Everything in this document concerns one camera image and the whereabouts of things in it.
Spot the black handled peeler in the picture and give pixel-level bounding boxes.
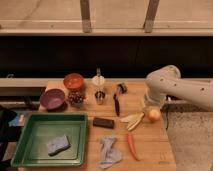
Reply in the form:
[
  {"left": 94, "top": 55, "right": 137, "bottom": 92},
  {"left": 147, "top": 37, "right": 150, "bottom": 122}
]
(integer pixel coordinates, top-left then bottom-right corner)
[{"left": 113, "top": 83, "right": 127, "bottom": 116}]

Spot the left metal window post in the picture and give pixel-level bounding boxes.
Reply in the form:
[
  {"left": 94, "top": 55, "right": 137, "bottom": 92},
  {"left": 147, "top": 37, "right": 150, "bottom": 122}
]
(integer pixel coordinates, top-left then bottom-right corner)
[{"left": 80, "top": 0, "right": 92, "bottom": 33}]

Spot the right metal window post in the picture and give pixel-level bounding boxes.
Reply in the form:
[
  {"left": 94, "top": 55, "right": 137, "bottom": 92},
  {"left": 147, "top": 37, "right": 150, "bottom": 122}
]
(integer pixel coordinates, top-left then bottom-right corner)
[{"left": 143, "top": 0, "right": 160, "bottom": 33}]

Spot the small metal cup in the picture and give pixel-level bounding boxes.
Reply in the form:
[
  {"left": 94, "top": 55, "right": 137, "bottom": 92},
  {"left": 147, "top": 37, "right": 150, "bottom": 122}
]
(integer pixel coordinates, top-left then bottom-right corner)
[{"left": 95, "top": 91, "right": 105, "bottom": 105}]

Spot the purple bowl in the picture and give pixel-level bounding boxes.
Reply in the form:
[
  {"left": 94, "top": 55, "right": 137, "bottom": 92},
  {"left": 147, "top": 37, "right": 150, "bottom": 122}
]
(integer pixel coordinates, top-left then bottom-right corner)
[{"left": 40, "top": 89, "right": 65, "bottom": 110}]

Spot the black bag at left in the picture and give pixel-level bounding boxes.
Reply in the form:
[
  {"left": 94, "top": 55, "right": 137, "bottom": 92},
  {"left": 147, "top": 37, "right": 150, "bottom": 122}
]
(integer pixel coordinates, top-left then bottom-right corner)
[{"left": 0, "top": 105, "right": 21, "bottom": 171}]

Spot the green plastic tray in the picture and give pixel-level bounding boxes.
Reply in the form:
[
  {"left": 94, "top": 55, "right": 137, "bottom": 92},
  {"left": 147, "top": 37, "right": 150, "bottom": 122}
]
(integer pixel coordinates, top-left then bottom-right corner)
[{"left": 11, "top": 113, "right": 88, "bottom": 167}]

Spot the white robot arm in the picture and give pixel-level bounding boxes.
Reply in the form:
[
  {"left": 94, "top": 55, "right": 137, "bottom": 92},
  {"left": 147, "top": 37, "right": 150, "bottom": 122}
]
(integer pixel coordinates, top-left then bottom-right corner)
[{"left": 144, "top": 65, "right": 213, "bottom": 111}]

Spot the orange carrot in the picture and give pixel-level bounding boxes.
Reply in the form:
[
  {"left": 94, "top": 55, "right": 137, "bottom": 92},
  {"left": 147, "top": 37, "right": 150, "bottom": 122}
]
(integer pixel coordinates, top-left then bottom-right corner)
[{"left": 127, "top": 132, "right": 140, "bottom": 161}]

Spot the orange bowl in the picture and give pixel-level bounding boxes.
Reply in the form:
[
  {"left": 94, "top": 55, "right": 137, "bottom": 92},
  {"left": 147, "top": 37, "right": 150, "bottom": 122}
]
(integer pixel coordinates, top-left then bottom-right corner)
[{"left": 63, "top": 73, "right": 84, "bottom": 91}]

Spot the white soap dispenser bottle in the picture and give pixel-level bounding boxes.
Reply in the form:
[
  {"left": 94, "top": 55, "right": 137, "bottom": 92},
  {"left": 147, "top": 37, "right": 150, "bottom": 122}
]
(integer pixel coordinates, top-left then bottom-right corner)
[{"left": 92, "top": 68, "right": 105, "bottom": 91}]

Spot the light blue cloth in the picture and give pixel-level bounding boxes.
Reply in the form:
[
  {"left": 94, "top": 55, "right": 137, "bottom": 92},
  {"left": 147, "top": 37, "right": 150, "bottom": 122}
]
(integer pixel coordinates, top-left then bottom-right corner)
[{"left": 99, "top": 136, "right": 123, "bottom": 169}]

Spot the black rectangular block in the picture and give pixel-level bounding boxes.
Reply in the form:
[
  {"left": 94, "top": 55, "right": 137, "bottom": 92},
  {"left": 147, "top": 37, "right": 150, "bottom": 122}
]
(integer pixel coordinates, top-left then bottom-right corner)
[{"left": 93, "top": 117, "right": 114, "bottom": 129}]

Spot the metal window post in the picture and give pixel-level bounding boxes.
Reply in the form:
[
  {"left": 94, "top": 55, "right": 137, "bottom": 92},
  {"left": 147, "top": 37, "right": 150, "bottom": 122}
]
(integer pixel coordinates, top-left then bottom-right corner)
[
  {"left": 143, "top": 0, "right": 160, "bottom": 33},
  {"left": 80, "top": 0, "right": 92, "bottom": 33}
]

